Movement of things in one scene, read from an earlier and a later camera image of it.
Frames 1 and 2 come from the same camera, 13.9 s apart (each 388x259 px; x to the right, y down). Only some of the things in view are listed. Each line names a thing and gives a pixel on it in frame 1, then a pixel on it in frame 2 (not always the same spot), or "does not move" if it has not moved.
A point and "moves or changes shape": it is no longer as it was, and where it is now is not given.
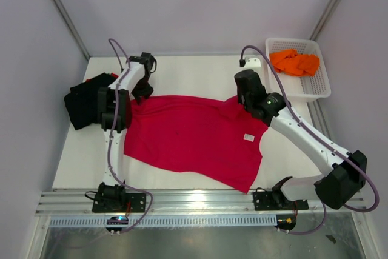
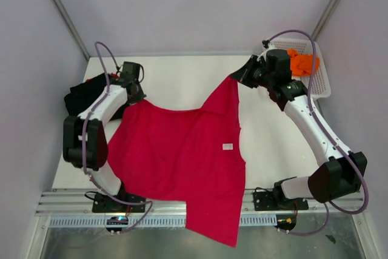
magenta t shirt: [216, 137] moves or changes shape
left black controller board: [116, 221] does not move
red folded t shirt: [114, 76] does not move
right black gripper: [239, 97] to [244, 74]
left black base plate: [119, 203] does not move
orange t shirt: [289, 62] does not move
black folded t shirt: [82, 100] does not move
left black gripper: [145, 93] to [139, 96]
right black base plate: [265, 201] does not move
